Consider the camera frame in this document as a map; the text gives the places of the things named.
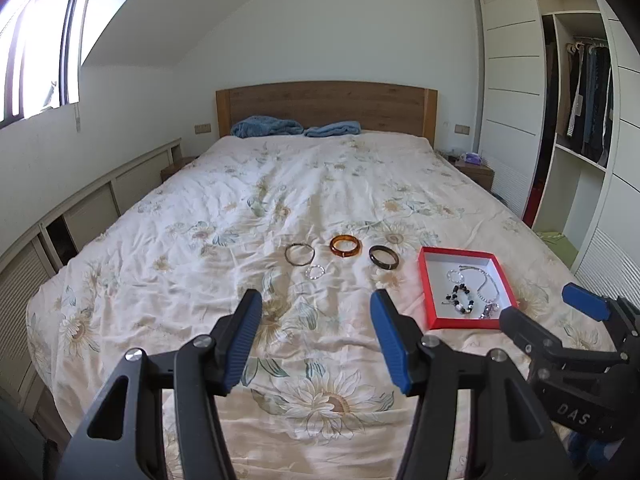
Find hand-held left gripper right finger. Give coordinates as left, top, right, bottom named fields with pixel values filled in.
left=370, top=288, right=576, bottom=480

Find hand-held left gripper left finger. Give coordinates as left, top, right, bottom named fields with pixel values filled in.
left=59, top=289, right=263, bottom=480

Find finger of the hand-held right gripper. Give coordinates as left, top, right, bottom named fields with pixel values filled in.
left=499, top=306, right=566, bottom=361
left=561, top=283, right=640, bottom=356

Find silver chain necklace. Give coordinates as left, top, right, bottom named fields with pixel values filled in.
left=457, top=263, right=501, bottom=306

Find black and white bead bracelet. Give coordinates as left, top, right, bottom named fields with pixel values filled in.
left=441, top=284, right=476, bottom=316

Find red jewelry box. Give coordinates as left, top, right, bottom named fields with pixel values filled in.
left=417, top=246, right=519, bottom=331

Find person's right hand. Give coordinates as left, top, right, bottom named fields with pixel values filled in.
left=565, top=435, right=626, bottom=480

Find green mat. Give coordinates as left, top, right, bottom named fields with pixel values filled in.
left=537, top=230, right=581, bottom=261

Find dark brown bangle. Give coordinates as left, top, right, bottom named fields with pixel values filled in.
left=369, top=245, right=400, bottom=270

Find thin silver bangle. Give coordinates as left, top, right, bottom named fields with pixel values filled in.
left=285, top=242, right=316, bottom=266

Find amber bangle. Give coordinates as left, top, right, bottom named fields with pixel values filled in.
left=329, top=234, right=362, bottom=259

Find red cloth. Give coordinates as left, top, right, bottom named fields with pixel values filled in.
left=522, top=177, right=548, bottom=226

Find wooden nightstand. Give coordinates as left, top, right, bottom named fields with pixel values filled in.
left=160, top=156, right=198, bottom=183
left=440, top=152, right=496, bottom=192

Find hanging clothes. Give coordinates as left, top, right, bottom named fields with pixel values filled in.
left=555, top=37, right=613, bottom=168

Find blue pillow left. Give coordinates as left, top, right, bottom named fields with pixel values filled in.
left=230, top=116, right=306, bottom=139

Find small blue blanket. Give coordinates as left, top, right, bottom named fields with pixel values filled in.
left=305, top=120, right=362, bottom=138

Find white wardrobe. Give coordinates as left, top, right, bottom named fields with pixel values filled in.
left=470, top=0, right=640, bottom=311

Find wooden headboard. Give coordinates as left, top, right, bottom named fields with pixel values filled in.
left=215, top=81, right=438, bottom=142

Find window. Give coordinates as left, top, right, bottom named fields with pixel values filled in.
left=0, top=0, right=93, bottom=128

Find low slatted wall cabinet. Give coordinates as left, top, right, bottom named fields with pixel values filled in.
left=0, top=138, right=183, bottom=411

